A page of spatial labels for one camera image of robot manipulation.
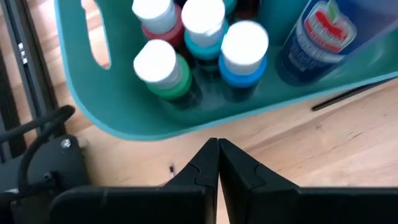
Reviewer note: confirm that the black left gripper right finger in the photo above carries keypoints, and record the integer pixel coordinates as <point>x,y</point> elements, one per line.
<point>295,205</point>

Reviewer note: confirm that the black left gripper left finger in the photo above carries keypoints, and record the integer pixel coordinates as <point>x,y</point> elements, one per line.
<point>140,205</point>

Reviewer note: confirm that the black paintbrush silver ferrule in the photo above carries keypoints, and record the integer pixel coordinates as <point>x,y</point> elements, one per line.
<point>171,170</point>

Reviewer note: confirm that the teal plastic bin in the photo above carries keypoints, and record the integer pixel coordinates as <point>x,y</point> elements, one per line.
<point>124,109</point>

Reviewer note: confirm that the green paint bottle white cap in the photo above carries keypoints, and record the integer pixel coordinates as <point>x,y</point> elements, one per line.
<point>155,62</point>

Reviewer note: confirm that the large purple paint bottle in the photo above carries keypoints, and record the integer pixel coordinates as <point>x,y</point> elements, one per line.
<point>311,46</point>

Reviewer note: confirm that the teal paint bottle white cap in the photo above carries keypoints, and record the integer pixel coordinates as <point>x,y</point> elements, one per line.
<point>244,46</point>
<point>202,18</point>

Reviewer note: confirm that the brown paint bottle white cap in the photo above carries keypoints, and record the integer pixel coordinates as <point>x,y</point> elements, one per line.
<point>155,12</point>

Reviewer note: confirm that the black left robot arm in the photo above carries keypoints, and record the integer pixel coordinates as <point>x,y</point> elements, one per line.
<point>56,161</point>

